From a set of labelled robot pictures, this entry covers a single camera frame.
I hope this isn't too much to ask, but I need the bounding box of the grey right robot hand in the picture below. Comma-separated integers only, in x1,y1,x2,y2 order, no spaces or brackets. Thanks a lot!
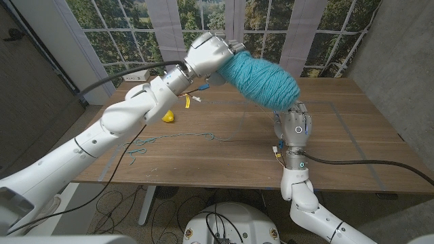
273,101,313,147

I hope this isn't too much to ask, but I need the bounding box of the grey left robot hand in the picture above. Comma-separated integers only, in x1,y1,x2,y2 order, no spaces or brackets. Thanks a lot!
184,31,247,87

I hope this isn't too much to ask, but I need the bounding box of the teal yarn skein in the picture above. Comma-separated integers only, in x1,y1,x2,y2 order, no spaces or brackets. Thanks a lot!
122,50,301,166

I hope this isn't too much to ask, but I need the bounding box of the grey tape rectangle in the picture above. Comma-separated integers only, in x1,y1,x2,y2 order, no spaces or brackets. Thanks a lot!
98,99,387,191

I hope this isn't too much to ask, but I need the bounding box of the white power box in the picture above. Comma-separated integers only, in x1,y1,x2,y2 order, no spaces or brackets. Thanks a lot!
122,69,151,83

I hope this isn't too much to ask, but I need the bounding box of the printed window backdrop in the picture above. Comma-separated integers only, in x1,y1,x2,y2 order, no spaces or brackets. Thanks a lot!
66,0,384,88

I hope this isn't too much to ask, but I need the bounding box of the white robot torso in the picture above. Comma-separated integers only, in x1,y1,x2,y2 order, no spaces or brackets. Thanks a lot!
182,201,281,244

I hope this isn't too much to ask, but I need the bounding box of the black round floor grille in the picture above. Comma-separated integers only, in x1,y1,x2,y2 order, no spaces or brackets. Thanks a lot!
155,186,180,200

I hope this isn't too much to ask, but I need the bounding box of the white table leg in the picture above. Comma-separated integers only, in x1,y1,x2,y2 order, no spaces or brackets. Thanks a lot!
138,185,157,226

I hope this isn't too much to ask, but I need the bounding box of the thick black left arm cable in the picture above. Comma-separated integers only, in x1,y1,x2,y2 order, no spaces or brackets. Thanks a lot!
76,60,187,99

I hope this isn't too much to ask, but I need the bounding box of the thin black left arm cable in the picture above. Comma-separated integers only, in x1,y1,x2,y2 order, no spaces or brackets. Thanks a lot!
5,124,148,235

